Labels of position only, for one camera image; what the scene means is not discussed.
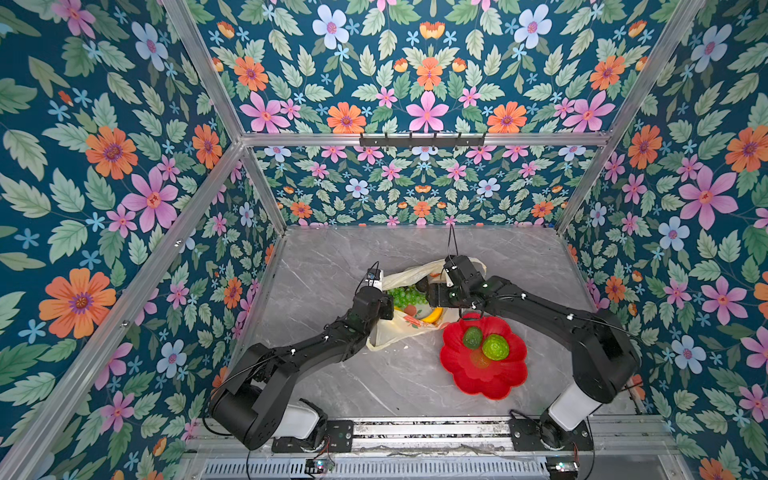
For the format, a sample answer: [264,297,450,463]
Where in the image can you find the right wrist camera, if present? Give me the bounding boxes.
[444,255,485,295]

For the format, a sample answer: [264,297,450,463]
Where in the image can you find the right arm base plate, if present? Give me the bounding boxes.
[508,416,594,452]

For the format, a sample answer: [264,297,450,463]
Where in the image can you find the white vent grille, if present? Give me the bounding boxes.
[201,457,549,479]

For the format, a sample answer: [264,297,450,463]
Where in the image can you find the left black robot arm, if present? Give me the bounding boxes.
[209,286,394,451]

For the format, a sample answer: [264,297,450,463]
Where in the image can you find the green fake avocado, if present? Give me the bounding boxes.
[462,326,484,350]

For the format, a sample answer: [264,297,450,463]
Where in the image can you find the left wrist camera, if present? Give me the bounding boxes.
[363,268,384,291]

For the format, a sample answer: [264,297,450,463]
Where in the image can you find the green fake lime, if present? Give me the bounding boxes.
[481,334,510,362]

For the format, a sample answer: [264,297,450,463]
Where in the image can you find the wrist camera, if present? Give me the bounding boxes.
[444,255,485,295]
[363,268,384,291]

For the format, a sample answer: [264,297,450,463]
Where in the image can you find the green fake grapes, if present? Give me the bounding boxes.
[388,286,428,310]

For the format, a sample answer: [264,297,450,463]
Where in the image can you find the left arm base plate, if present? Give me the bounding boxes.
[271,420,355,454]

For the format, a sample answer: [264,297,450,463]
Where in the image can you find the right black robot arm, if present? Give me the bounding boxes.
[417,255,640,450]

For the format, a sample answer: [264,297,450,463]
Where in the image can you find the aluminium front rail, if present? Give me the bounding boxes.
[185,416,682,457]

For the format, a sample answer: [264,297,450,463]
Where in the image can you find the yellow fake banana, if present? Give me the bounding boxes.
[421,307,444,324]

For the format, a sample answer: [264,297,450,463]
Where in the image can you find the red flower-shaped plastic plate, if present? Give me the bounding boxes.
[439,313,528,401]

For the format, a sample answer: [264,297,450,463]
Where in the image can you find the black hook rail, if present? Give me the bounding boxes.
[358,133,486,149]

